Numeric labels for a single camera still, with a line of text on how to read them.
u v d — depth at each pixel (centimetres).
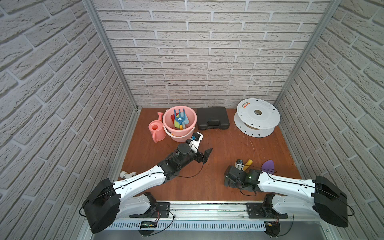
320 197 42
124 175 82
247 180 59
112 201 40
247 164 87
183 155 58
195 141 65
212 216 73
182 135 88
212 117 111
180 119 97
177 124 98
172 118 97
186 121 100
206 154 68
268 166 89
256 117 103
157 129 92
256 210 74
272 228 69
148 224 72
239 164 77
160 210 73
